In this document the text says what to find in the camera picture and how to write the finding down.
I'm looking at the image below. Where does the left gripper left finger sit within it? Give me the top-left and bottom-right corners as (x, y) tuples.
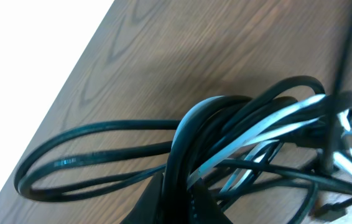
(121, 173), (164, 224)

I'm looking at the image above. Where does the black cable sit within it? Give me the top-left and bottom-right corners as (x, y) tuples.
(13, 0), (352, 224)

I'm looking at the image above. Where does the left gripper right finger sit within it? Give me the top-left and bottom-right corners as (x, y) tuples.
(188, 179), (232, 224)

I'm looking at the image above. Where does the white cable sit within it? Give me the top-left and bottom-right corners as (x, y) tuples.
(171, 94), (352, 203)

